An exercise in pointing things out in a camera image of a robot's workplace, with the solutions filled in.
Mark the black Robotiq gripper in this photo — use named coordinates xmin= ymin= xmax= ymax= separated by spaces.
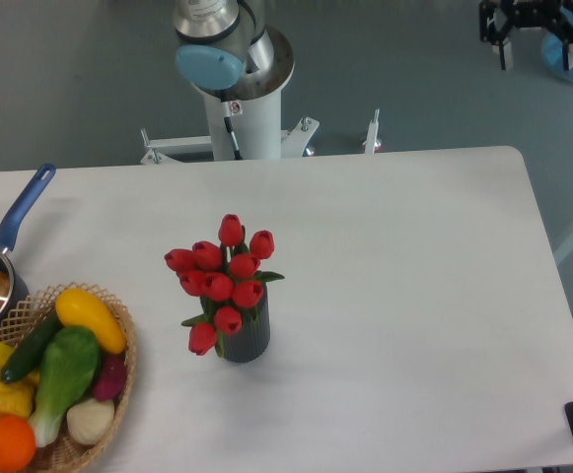
xmin=478 ymin=0 xmax=573 ymax=71

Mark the red tulip bouquet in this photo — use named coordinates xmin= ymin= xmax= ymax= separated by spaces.
xmin=164 ymin=214 xmax=284 ymax=356

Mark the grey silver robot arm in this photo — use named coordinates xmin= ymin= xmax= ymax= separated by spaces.
xmin=173 ymin=1 xmax=573 ymax=101

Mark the dark grey ribbed vase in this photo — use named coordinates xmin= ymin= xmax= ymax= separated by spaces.
xmin=215 ymin=284 xmax=270 ymax=364

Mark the yellow squash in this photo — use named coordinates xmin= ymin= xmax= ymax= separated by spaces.
xmin=55 ymin=288 xmax=127 ymax=355

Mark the purple red onion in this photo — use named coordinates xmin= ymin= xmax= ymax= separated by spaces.
xmin=92 ymin=355 xmax=127 ymax=401

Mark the green bok choy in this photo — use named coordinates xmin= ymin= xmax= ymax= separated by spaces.
xmin=29 ymin=326 xmax=101 ymax=448

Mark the white garlic bulb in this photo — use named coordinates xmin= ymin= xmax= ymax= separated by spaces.
xmin=66 ymin=398 xmax=115 ymax=445

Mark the dark green cucumber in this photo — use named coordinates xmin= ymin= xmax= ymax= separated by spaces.
xmin=0 ymin=311 xmax=63 ymax=384

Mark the woven wicker basket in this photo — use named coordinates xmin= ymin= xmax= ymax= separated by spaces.
xmin=0 ymin=281 xmax=138 ymax=473

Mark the yellow bell pepper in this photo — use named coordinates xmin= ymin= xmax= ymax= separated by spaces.
xmin=0 ymin=376 xmax=36 ymax=425

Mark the orange fruit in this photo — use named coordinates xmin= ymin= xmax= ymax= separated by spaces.
xmin=0 ymin=415 xmax=36 ymax=472

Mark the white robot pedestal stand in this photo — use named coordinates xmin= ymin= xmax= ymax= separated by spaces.
xmin=139 ymin=91 xmax=383 ymax=167

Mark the black cable on pedestal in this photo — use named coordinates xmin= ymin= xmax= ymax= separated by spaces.
xmin=219 ymin=88 xmax=245 ymax=162

